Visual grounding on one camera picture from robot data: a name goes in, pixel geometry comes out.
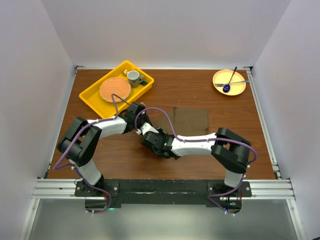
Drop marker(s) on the orange woven coaster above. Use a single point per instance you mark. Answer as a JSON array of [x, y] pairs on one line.
[[115, 88]]

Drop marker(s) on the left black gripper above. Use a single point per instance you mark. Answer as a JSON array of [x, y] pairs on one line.
[[145, 116]]

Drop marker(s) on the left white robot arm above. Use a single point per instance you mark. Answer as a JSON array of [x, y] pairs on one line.
[[80, 141]]

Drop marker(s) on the small green object in tray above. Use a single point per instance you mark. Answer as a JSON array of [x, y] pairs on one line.
[[144, 83]]

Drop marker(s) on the yellow round plate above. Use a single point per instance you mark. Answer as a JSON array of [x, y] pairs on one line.
[[235, 80]]

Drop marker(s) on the brown cloth napkin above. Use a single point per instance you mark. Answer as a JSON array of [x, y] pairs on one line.
[[190, 127]]

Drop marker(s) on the grey ceramic mug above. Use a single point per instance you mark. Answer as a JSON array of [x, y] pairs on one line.
[[134, 78]]

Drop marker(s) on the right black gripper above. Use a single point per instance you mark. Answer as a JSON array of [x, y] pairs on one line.
[[161, 133]]

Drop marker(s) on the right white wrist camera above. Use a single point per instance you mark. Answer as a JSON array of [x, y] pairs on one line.
[[145, 128]]

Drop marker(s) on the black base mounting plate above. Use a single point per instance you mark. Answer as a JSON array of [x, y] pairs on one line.
[[119, 192]]

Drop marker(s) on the purple iridescent spoon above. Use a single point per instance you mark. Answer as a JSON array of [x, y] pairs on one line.
[[227, 87]]

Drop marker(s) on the iridescent fork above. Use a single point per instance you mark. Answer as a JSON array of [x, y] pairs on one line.
[[237, 82]]

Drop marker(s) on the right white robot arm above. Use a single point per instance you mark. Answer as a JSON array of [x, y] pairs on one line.
[[228, 148]]

